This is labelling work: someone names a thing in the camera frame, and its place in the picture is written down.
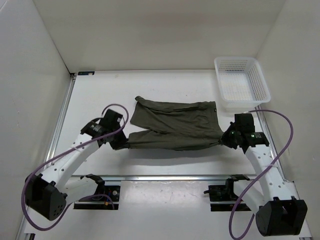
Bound olive green shorts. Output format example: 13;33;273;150
127;96;224;151

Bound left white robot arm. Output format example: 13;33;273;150
21;116;126;221

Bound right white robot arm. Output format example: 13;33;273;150
220;120;308;237

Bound white perforated plastic basket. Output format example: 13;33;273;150
214;56;271;111

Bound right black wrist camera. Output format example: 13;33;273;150
234;113;256;134

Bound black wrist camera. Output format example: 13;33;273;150
99;109;123;132
234;113;256;134

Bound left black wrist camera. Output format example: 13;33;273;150
99;109;123;132

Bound aluminium front rail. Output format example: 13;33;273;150
72;174;261;182

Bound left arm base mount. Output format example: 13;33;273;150
73;184;121;211

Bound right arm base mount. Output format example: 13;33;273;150
203;174;250;212

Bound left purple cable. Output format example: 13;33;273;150
21;103;130;231

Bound purple cable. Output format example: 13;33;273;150
228;109;295;239
21;103;130;231

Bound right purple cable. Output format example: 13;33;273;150
228;109;295;239

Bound aluminium frame rail left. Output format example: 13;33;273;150
15;73;77;240

